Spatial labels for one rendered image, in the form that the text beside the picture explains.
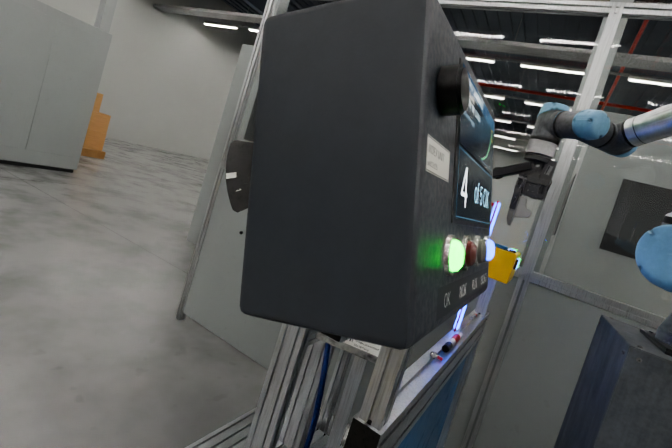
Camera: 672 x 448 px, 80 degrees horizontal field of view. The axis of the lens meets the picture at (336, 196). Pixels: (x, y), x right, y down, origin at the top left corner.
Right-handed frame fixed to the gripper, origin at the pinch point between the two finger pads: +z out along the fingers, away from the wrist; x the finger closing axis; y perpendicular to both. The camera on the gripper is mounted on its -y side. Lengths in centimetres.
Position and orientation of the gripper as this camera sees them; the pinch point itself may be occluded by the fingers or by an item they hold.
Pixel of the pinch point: (507, 220)
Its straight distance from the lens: 127.6
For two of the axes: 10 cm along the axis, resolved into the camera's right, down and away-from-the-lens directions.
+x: 4.8, 0.9, 8.7
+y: 8.2, 3.0, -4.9
